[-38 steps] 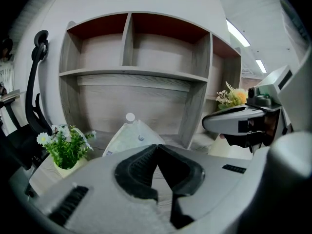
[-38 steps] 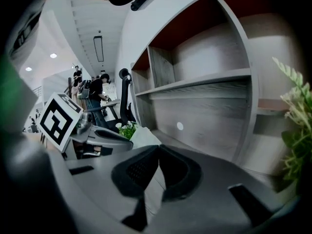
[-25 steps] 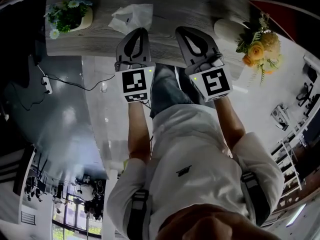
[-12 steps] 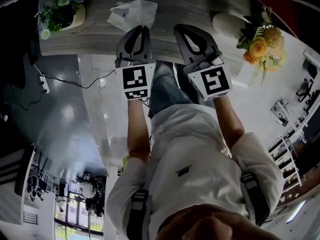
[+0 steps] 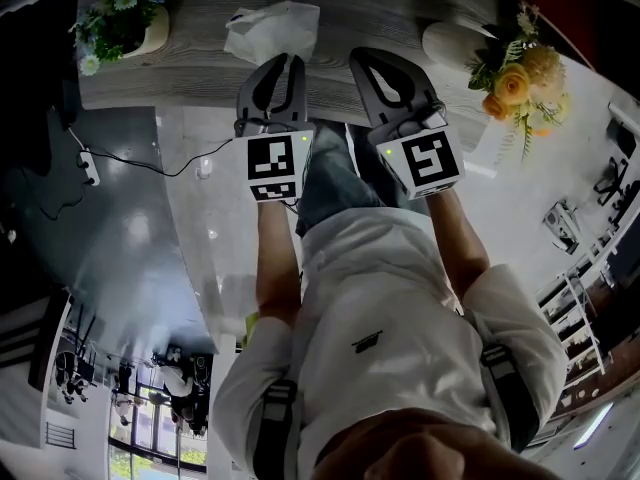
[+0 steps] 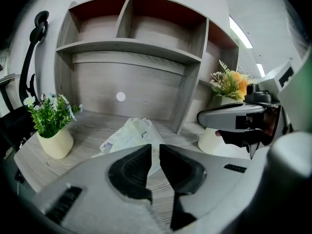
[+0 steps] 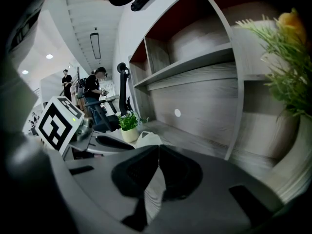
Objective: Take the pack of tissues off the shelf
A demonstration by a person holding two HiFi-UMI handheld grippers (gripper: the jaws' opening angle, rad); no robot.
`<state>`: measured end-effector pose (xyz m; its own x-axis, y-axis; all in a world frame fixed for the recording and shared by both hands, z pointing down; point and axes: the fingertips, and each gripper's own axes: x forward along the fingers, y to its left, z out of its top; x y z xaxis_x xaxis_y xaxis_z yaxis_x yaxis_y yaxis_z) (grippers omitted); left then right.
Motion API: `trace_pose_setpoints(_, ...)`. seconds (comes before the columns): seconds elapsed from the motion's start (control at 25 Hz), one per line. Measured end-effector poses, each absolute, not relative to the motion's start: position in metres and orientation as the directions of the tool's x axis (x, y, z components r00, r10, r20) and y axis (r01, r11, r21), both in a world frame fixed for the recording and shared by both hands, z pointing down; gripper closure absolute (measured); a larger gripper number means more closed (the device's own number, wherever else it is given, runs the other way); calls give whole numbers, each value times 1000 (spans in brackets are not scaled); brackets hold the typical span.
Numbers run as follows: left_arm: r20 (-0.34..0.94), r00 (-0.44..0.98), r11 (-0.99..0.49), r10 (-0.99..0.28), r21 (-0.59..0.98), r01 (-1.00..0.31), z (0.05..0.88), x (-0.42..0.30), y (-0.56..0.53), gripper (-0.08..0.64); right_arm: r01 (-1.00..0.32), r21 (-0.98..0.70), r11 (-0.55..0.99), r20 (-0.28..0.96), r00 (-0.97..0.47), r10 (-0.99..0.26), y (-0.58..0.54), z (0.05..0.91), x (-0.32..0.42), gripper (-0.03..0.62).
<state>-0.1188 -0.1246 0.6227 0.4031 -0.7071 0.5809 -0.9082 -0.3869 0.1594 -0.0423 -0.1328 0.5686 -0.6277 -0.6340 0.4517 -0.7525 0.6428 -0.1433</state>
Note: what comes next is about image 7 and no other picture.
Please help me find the grey wooden shelf desk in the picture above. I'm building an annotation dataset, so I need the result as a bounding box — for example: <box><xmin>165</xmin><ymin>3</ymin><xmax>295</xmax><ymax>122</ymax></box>
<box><xmin>128</xmin><ymin>0</ymin><xmax>312</xmax><ymax>173</ymax></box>

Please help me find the small green plant cream pot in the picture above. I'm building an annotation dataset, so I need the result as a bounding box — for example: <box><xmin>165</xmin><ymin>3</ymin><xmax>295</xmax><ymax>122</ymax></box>
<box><xmin>117</xmin><ymin>110</ymin><xmax>140</xmax><ymax>143</ymax></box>

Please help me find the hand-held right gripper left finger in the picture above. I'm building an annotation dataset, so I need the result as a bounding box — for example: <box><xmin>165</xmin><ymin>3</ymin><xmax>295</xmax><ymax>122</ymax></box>
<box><xmin>64</xmin><ymin>144</ymin><xmax>161</xmax><ymax>232</ymax></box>

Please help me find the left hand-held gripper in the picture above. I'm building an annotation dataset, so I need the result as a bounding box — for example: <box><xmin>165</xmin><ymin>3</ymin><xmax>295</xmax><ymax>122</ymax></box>
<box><xmin>35</xmin><ymin>96</ymin><xmax>136</xmax><ymax>156</ymax></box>

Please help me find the white vase with flowers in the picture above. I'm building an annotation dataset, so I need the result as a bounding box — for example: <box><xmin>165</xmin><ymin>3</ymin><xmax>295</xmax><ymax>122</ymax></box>
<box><xmin>235</xmin><ymin>7</ymin><xmax>312</xmax><ymax>205</ymax></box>

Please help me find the white pack of tissues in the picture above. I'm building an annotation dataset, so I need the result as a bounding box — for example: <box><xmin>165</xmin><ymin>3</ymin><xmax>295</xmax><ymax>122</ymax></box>
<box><xmin>135</xmin><ymin>131</ymin><xmax>163</xmax><ymax>149</ymax></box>

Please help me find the long black-framed ceiling light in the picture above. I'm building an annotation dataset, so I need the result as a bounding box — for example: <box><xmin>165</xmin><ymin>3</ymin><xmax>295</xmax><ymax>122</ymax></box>
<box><xmin>89</xmin><ymin>32</ymin><xmax>102</xmax><ymax>60</ymax></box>

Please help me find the black office chair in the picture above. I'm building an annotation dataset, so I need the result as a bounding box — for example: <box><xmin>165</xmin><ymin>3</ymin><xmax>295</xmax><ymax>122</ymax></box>
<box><xmin>84</xmin><ymin>62</ymin><xmax>134</xmax><ymax>134</ymax></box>

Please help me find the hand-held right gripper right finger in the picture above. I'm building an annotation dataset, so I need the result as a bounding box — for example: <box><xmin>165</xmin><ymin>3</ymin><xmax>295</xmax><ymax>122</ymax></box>
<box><xmin>158</xmin><ymin>144</ymin><xmax>285</xmax><ymax>234</ymax></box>

